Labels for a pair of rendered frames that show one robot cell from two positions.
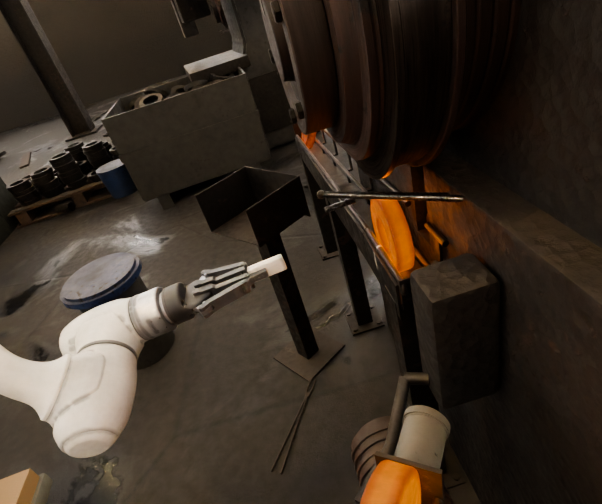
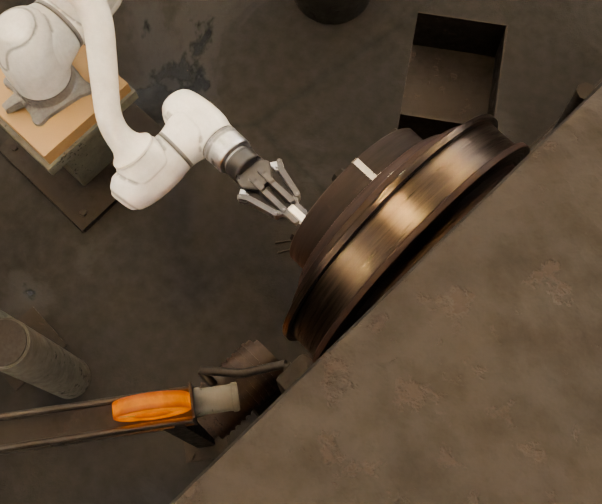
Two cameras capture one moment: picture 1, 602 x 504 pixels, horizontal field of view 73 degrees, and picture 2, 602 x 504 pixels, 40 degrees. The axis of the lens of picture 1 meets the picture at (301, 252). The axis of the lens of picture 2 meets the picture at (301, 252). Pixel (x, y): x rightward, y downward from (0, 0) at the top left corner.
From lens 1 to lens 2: 1.28 m
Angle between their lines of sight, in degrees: 48
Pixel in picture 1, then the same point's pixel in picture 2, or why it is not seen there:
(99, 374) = (152, 175)
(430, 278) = (297, 370)
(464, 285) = not seen: hidden behind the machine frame
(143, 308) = (215, 151)
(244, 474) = (260, 220)
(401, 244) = not seen: hidden behind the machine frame
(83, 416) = (126, 192)
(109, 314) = (196, 129)
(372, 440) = (248, 356)
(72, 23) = not seen: outside the picture
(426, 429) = (222, 400)
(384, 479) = (161, 398)
